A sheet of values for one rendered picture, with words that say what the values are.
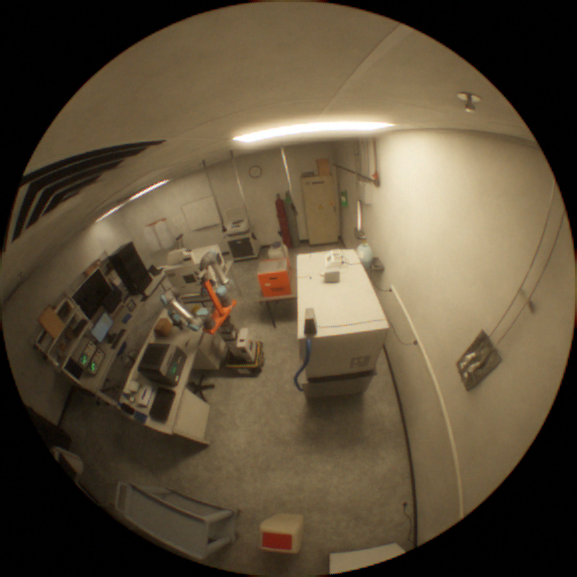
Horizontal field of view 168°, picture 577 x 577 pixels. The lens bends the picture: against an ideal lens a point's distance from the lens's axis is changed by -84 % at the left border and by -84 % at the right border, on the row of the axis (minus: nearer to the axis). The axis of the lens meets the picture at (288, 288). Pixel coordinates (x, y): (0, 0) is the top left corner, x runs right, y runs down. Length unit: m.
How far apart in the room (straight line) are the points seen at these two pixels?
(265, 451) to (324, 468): 0.74
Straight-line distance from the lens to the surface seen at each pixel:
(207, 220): 6.08
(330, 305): 1.64
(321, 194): 5.04
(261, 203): 5.50
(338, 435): 2.63
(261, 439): 2.73
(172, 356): 2.28
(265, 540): 2.15
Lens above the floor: 2.60
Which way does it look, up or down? 39 degrees down
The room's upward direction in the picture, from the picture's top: 12 degrees counter-clockwise
